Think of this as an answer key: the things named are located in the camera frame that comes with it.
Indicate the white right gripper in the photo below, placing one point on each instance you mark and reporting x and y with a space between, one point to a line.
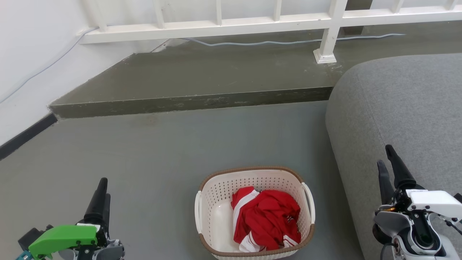
435 200

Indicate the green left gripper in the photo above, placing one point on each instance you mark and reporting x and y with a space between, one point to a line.
61 236

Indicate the white perforated laundry basket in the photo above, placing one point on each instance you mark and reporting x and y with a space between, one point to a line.
216 224

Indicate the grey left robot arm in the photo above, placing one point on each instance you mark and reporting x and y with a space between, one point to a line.
112 251

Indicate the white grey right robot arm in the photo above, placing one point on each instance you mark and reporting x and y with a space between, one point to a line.
397 222

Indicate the grey fabric sofa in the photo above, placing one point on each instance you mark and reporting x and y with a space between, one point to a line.
404 108

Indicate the black baseboard strip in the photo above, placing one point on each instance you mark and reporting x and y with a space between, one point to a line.
25 136

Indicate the red white garment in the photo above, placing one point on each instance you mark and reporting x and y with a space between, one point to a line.
267 216

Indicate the grey concrete raised step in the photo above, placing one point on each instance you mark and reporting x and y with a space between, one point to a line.
198 76

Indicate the white wooden railing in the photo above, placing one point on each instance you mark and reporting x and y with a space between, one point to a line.
216 27

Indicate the dark grey post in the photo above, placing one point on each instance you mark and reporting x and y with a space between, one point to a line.
357 14

